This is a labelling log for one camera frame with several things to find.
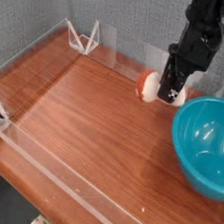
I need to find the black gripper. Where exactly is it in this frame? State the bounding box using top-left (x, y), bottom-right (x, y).
top-left (158, 16), bottom-right (224, 105)

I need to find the red and white toy mushroom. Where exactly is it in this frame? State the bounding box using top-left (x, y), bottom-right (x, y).
top-left (136, 69), bottom-right (182, 107)

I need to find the blue plastic bowl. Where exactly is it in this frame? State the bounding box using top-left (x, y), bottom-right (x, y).
top-left (171, 97), bottom-right (224, 202)

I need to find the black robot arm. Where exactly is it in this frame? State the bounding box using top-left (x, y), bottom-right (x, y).
top-left (158, 0), bottom-right (224, 104)

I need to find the clear acrylic barrier wall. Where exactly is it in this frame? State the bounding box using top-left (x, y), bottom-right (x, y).
top-left (0, 11), bottom-right (224, 224)

